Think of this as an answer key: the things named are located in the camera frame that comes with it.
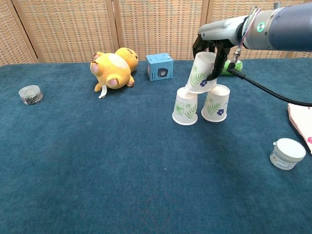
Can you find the woven bamboo screen panel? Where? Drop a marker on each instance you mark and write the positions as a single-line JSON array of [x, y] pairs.
[[12, 36], [226, 9], [73, 29], [158, 24]]

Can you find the yellow plush toy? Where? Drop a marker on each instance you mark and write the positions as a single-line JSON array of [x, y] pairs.
[[112, 70]]

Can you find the light blue speaker box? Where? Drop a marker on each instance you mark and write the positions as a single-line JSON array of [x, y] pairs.
[[159, 67]]

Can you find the green drink can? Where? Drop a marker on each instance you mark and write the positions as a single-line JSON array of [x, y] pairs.
[[236, 64]]

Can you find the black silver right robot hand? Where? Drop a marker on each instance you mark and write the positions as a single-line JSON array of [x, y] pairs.
[[219, 31]]

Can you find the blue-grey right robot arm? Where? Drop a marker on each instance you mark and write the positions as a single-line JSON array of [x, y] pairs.
[[287, 29]]

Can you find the white floral paper cup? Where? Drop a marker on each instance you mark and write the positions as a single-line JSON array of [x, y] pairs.
[[215, 107], [198, 73], [184, 109]]

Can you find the white pink tissue pack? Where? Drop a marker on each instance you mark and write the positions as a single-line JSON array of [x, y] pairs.
[[302, 122]]

